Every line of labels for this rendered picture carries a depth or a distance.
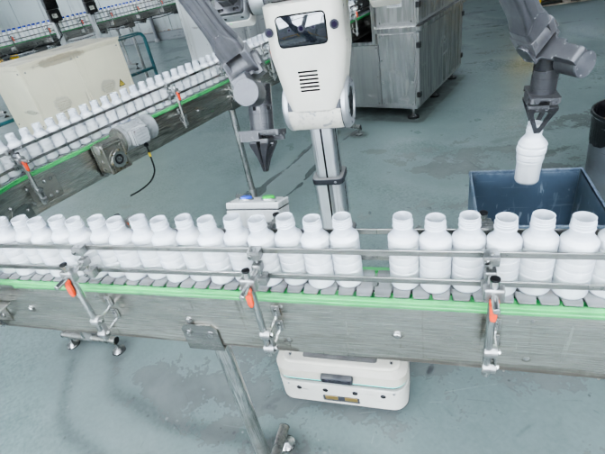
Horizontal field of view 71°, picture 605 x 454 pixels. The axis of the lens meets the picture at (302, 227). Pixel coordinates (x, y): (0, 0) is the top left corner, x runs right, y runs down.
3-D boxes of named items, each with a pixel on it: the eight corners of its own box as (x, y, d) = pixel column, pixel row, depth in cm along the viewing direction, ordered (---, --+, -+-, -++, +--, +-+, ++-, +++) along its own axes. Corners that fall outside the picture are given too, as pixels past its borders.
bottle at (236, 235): (266, 276, 99) (249, 215, 90) (244, 288, 96) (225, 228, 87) (253, 265, 103) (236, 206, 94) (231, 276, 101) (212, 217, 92)
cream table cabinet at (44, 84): (124, 139, 540) (84, 39, 476) (157, 142, 507) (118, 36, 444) (43, 178, 467) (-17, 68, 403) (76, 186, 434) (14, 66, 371)
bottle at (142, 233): (148, 270, 108) (122, 215, 100) (171, 262, 110) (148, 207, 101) (149, 284, 104) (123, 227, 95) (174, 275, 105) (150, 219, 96)
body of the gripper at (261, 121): (278, 137, 98) (275, 104, 97) (238, 140, 101) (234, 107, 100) (287, 135, 105) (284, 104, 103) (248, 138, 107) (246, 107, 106)
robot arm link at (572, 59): (539, 12, 94) (512, 47, 96) (586, 17, 85) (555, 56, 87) (561, 44, 101) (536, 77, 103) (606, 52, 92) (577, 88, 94)
